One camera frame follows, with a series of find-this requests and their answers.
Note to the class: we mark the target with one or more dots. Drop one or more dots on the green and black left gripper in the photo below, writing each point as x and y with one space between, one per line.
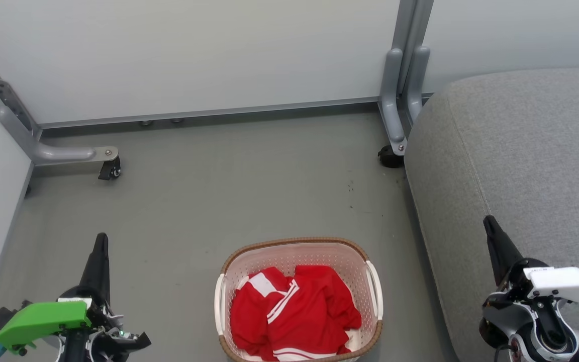
43 322

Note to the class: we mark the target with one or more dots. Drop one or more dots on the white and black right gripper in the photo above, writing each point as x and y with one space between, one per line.
566 284

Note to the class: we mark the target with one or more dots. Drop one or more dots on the red shorts with white stripes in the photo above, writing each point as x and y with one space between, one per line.
319 306

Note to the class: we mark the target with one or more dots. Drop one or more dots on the grey fabric sofa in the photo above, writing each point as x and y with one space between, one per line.
520 151

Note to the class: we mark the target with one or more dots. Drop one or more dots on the black caster wheel with lock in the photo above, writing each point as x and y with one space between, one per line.
110 170

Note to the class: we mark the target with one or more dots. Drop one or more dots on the grey partition foot with plate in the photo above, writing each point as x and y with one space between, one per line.
63 153

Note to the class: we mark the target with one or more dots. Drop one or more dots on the round black caster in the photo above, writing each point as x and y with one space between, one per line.
390 157

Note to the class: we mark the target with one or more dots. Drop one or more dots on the white perforated laundry basket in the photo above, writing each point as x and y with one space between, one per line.
289 254

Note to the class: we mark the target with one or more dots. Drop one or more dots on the grey partition post with brackets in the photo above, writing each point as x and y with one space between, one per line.
395 100

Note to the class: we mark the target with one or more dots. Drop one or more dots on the grey slanted partition post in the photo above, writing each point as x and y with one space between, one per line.
3 93

